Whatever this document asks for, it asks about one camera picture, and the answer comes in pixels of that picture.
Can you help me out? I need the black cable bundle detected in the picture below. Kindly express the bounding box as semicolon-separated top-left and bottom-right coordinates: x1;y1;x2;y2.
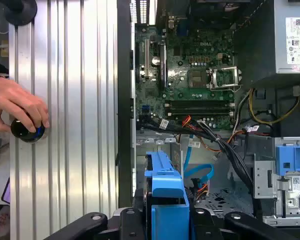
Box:
139;119;264;219

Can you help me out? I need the yellow power wire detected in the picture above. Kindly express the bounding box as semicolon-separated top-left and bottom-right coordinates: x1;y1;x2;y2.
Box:
248;88;300;125

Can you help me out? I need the orange wire bundle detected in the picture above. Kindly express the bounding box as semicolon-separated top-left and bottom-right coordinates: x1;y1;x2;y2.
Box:
181;115;271;153

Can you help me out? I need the green motherboard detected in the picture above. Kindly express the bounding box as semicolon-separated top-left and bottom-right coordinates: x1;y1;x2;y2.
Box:
134;14;237;131

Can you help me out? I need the CPU socket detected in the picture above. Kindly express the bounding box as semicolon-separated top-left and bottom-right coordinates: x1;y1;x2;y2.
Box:
187;67;209;89

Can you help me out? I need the grey power supply unit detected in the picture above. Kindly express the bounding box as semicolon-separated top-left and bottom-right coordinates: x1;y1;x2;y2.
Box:
233;0;300;86

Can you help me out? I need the hard disk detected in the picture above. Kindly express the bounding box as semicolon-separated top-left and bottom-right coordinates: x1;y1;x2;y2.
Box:
144;150;191;240

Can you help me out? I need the blue disk wire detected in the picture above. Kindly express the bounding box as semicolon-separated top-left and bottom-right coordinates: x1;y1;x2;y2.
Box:
183;134;215;181

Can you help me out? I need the person's hand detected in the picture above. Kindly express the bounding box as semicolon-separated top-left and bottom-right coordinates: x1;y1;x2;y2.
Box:
0;77;51;134

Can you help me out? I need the black round knob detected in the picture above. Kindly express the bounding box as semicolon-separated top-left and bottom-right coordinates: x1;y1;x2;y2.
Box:
4;0;38;27

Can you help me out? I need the metal drive cage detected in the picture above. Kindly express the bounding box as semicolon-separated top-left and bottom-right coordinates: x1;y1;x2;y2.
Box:
251;136;300;226

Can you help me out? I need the metal locking lever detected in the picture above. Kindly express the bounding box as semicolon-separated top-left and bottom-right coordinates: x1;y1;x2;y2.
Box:
209;83;243;93

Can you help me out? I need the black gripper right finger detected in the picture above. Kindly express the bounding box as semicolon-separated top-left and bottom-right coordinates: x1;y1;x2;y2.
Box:
189;193;300;240

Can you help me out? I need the blue plastic drive bracket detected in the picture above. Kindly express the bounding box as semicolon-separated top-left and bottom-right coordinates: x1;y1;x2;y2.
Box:
274;144;300;176

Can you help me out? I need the round black tool blue ring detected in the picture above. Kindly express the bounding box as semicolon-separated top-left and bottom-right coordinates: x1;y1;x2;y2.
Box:
10;116;47;144

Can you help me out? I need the metal socket cover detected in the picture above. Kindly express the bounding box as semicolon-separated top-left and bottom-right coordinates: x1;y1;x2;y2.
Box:
210;66;242;91

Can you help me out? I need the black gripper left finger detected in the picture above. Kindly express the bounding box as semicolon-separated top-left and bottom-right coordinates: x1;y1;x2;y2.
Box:
43;188;152;240

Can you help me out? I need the black RAM slot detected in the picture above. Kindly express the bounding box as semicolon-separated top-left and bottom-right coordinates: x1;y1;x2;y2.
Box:
164;99;235;107
164;111;235;119

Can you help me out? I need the metal disk bay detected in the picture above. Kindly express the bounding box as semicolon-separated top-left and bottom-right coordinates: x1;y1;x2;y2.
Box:
135;135;183;176

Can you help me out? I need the black open PC case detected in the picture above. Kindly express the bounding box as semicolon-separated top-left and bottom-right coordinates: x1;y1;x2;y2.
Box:
116;0;300;240

